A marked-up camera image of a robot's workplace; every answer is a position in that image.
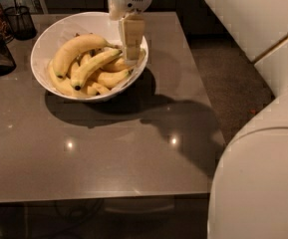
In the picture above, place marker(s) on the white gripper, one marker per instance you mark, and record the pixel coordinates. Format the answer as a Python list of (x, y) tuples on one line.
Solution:
[(131, 26)]

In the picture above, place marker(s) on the top yellow banana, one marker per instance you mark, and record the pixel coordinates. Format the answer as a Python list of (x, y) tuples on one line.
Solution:
[(69, 51)]

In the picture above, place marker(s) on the lower right yellow banana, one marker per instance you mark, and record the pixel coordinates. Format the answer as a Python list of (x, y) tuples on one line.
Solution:
[(108, 79)]

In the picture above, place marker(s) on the bottom left yellow banana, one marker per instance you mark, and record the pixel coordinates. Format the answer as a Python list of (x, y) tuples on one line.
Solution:
[(65, 88)]

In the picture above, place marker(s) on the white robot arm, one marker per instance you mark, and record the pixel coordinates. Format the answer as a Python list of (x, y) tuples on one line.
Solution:
[(249, 192)]

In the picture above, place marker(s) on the small bottom yellow banana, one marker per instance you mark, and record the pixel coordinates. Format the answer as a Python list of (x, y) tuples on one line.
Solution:
[(97, 88)]

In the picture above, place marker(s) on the long yellow banana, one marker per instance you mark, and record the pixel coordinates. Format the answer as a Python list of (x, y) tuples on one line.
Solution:
[(81, 75)]

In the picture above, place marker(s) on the black mesh pen cup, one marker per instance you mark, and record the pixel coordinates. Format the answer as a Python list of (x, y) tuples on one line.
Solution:
[(21, 22)]

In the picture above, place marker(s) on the white bowl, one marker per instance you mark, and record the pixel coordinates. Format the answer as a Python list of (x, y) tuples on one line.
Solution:
[(59, 33)]

